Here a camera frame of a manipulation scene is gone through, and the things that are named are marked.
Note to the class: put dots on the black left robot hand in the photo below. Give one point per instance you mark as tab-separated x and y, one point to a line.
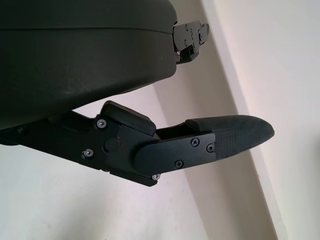
87	75

